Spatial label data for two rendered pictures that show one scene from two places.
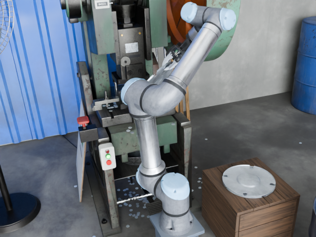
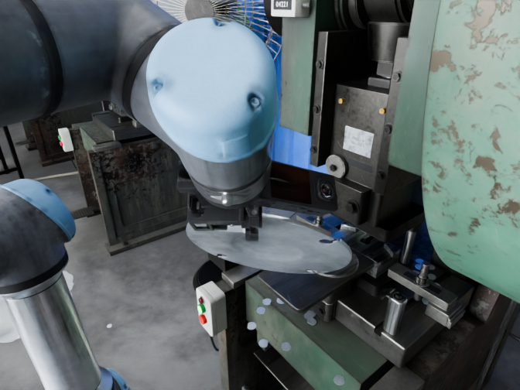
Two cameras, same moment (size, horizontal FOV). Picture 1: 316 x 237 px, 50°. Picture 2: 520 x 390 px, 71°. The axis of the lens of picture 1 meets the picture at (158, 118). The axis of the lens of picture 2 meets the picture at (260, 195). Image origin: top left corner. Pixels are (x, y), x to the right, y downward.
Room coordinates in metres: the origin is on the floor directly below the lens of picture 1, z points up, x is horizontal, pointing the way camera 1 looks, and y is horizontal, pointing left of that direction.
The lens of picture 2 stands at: (1.40, -0.48, 1.32)
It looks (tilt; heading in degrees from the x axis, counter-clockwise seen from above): 28 degrees down; 69
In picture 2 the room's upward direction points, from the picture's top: straight up
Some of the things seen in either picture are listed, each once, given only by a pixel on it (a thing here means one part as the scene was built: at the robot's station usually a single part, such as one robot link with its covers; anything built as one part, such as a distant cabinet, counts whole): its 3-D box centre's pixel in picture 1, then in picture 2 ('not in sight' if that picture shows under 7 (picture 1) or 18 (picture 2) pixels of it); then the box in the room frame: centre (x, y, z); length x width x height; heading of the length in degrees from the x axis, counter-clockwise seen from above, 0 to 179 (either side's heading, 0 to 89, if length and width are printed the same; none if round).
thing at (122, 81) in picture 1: (130, 77); (371, 212); (1.92, 0.15, 0.86); 0.20 x 0.16 x 0.05; 108
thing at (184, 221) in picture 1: (176, 214); not in sight; (1.13, -0.06, 0.50); 0.15 x 0.15 x 0.10
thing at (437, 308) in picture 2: not in sight; (425, 283); (1.97, -0.01, 0.76); 0.17 x 0.06 x 0.10; 108
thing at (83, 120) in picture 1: (83, 125); not in sight; (1.60, 0.40, 0.72); 0.07 x 0.06 x 0.08; 18
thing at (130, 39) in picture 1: (130, 50); (369, 148); (1.88, 0.14, 1.04); 0.17 x 0.15 x 0.30; 18
